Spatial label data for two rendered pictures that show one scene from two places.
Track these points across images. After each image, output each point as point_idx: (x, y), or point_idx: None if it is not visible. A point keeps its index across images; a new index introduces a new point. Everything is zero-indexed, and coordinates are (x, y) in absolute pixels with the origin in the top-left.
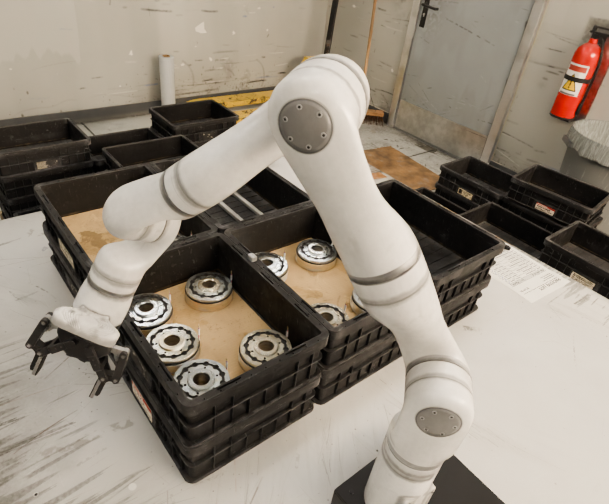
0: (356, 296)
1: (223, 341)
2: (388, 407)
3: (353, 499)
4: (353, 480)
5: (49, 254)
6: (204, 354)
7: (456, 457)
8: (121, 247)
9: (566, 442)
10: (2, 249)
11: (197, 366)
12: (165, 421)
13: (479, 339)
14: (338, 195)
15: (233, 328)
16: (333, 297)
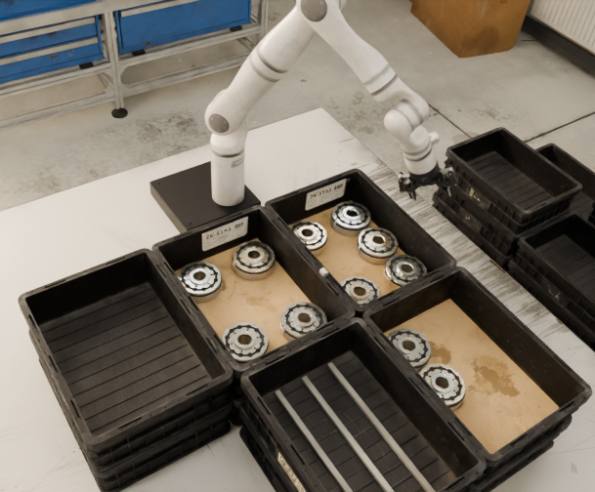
0: (218, 276)
1: (339, 257)
2: None
3: (250, 196)
4: (248, 204)
5: (561, 457)
6: (352, 248)
7: (172, 211)
8: (415, 132)
9: (65, 233)
10: None
11: (356, 223)
12: None
13: None
14: None
15: (331, 267)
16: (235, 297)
